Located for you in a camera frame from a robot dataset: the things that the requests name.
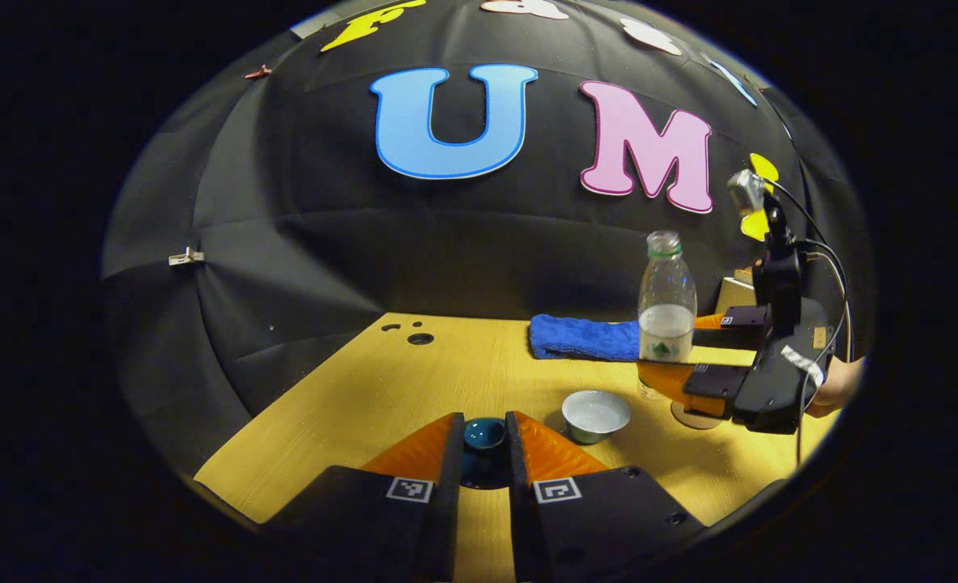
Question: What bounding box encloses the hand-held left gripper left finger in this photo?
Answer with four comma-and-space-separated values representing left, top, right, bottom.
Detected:
264, 411, 465, 583

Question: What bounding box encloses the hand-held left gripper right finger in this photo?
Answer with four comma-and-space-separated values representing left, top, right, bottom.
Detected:
505, 411, 706, 583

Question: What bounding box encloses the round brown coaster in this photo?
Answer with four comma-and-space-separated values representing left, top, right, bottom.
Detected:
671, 401, 724, 431

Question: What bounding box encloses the clear plastic water bottle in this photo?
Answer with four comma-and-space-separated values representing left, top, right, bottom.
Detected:
637, 231, 698, 402

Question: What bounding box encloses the teal teacup lid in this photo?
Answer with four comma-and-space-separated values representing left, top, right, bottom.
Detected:
461, 417, 510, 491

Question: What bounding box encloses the white toaster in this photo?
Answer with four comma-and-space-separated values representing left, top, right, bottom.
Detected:
717, 271, 759, 315

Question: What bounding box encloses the blue towel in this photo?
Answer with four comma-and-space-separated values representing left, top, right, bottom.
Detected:
529, 314, 641, 362

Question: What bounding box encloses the black backdrop cloth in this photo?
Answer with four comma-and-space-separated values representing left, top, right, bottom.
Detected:
102, 0, 872, 479

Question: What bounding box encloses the black cable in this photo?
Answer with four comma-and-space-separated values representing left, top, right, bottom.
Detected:
766, 180, 854, 466

